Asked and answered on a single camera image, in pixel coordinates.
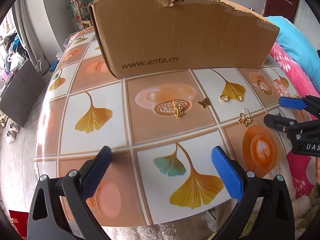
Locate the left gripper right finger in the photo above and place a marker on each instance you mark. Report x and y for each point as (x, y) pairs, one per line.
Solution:
(275, 218)

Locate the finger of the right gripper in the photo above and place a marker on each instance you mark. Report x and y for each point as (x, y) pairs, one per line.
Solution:
(309, 103)
(283, 124)

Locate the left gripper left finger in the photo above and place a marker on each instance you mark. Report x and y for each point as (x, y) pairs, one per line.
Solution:
(47, 219)

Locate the rhinestone bar earring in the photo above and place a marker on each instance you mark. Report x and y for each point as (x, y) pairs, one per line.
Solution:
(264, 88)

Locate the gold clover rhinestone earring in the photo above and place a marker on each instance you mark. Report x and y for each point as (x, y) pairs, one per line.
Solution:
(245, 117)

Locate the gold pendant charm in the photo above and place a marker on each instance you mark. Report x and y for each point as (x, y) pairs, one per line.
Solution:
(177, 110)

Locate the person right hand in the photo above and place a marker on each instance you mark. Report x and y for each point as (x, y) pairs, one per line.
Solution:
(317, 167)

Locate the pink floral blanket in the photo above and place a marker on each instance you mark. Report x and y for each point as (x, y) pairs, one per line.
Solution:
(298, 95)

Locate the red gift bag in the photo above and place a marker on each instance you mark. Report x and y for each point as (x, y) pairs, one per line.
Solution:
(19, 220)

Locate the blue pillow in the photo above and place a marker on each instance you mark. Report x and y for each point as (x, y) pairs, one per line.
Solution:
(298, 47)

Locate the white shoe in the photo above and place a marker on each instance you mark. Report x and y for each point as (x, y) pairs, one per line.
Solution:
(10, 136)
(14, 127)

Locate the dark red wooden door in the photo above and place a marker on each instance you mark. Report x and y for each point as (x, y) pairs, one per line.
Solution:
(284, 8)

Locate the dark grey cabinet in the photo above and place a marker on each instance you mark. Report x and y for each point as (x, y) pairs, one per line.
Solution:
(20, 94)

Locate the patterned tablecloth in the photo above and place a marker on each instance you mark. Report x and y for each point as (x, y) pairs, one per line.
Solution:
(161, 168)

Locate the grey curtain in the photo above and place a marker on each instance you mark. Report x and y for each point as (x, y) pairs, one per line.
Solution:
(27, 36)

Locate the brown cardboard box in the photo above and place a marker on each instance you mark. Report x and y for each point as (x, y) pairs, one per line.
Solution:
(139, 37)

